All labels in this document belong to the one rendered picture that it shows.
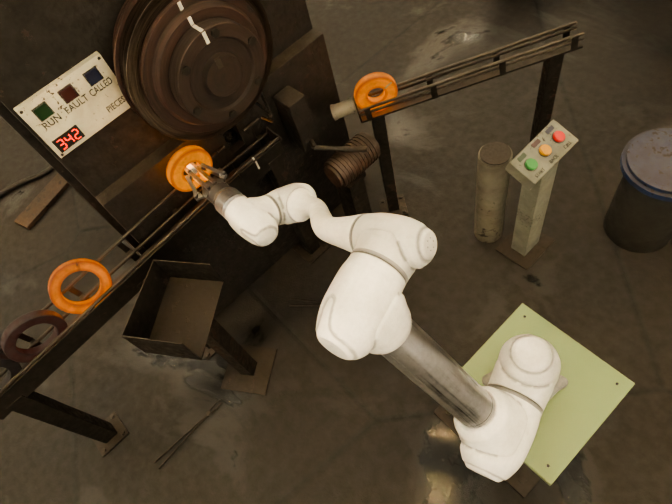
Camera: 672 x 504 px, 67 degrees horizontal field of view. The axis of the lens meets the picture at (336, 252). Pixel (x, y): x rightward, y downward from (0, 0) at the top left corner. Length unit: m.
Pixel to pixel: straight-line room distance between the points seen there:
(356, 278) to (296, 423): 1.20
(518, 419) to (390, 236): 0.61
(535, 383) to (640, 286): 1.01
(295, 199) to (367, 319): 0.63
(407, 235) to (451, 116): 1.84
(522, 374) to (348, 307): 0.60
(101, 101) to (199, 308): 0.68
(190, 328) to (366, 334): 0.84
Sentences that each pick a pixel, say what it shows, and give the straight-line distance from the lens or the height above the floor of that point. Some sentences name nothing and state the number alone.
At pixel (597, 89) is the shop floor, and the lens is 2.99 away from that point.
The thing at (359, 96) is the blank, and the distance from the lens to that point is 1.92.
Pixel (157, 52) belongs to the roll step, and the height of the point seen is 1.24.
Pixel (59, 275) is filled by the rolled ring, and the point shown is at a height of 0.78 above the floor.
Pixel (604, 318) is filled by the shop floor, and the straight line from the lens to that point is 2.24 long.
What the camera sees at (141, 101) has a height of 1.14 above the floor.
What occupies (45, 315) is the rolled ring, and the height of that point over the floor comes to 0.74.
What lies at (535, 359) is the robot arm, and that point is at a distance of 1.43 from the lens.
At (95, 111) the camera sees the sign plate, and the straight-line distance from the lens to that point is 1.64.
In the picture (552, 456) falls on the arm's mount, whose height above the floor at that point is 0.38.
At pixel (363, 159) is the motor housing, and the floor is 0.50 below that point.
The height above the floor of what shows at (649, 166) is 0.43.
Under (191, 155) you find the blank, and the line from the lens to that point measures 1.70.
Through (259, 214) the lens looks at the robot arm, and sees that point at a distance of 1.47.
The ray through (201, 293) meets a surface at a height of 0.61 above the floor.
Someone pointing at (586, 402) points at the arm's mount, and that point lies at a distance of 1.70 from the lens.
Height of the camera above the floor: 1.98
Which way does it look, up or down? 57 degrees down
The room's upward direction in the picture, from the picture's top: 21 degrees counter-clockwise
